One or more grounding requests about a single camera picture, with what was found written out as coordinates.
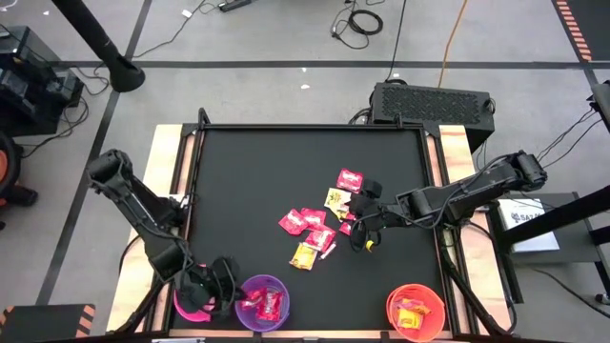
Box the coiled black cable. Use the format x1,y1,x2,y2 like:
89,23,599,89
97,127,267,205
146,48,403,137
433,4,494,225
330,0,385,51

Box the orange black machine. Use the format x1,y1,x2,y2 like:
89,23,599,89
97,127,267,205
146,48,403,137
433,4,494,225
0,131,39,232

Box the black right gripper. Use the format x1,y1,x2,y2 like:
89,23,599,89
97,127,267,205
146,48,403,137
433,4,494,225
345,178,406,240

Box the black power strip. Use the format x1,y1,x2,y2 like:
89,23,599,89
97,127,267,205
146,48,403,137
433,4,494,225
217,0,254,13

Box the black orange striped floor mat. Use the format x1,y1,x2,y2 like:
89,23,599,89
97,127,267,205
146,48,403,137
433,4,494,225
551,0,610,63
0,303,96,343

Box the red Skittles candy pack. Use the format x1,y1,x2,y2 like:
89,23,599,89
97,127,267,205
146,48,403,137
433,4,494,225
337,212,357,237
278,209,310,236
299,207,328,230
335,168,365,194
240,288,268,312
256,290,286,323
303,226,337,253

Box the white labelled box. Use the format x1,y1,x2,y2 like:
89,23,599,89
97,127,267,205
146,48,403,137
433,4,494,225
497,197,561,253

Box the black slanted beam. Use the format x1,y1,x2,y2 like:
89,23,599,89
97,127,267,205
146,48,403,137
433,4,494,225
499,184,610,249

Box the pink plastic bucket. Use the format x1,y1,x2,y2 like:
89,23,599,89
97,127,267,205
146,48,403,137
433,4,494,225
172,264,218,324

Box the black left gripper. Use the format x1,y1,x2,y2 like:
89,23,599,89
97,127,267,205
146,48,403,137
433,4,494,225
173,255,249,319

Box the purple plastic bucket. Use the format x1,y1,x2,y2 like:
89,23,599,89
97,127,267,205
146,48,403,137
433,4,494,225
234,272,291,333

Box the black side table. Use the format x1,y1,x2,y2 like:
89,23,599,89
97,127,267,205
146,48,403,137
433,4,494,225
478,183,610,306

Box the orange plastic bucket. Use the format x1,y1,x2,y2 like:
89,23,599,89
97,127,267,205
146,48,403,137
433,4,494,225
385,283,447,343

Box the black round pole stand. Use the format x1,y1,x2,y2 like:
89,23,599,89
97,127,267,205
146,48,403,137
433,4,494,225
51,0,147,94

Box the black cable sleeve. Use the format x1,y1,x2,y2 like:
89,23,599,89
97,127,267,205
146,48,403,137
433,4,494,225
112,275,190,334
437,232,519,337

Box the black table mat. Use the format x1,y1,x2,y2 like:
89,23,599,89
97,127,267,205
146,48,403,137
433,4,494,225
183,126,452,333

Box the long black cable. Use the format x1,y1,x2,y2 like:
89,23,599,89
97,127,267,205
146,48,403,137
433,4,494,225
384,0,409,82

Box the yellow Sour Patch pack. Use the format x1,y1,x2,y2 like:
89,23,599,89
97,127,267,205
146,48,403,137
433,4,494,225
397,308,423,330
289,242,319,272
404,300,433,316

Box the black metal table frame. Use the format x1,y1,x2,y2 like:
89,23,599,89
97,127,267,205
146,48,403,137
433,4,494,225
142,107,519,340

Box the black floor cables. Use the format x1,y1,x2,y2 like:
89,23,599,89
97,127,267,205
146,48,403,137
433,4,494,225
474,107,604,192
18,64,112,159

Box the black computer case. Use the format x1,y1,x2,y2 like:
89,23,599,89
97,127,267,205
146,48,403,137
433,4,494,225
370,81,497,153

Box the black equipment rack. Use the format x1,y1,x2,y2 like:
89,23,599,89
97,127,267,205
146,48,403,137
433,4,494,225
0,26,86,138

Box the orange cable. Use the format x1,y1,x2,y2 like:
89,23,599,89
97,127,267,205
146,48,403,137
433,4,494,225
437,0,471,90

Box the pale yellow candy pack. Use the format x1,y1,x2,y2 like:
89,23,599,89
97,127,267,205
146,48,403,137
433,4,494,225
323,187,353,215

